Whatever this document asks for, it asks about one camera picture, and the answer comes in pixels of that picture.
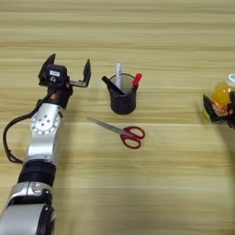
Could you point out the red capped pen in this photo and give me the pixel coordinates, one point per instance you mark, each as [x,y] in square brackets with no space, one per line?
[136,80]

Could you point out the white pen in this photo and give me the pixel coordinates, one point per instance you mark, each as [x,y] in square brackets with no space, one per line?
[118,73]

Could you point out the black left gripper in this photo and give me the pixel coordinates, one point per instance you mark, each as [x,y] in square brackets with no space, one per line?
[59,95]

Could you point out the orange juice bottle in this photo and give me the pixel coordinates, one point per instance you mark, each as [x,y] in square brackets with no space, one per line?
[221,95]

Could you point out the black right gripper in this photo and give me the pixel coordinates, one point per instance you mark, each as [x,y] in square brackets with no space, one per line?
[229,120]

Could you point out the black marker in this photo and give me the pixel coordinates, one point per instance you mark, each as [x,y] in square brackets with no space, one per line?
[111,85]

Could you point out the left gripper labelled black box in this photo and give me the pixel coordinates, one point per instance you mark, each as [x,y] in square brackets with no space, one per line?
[55,76]

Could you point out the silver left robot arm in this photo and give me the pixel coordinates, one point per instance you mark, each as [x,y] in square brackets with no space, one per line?
[39,143]

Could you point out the black pen holder cup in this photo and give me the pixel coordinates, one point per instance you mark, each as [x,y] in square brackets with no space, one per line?
[123,104]

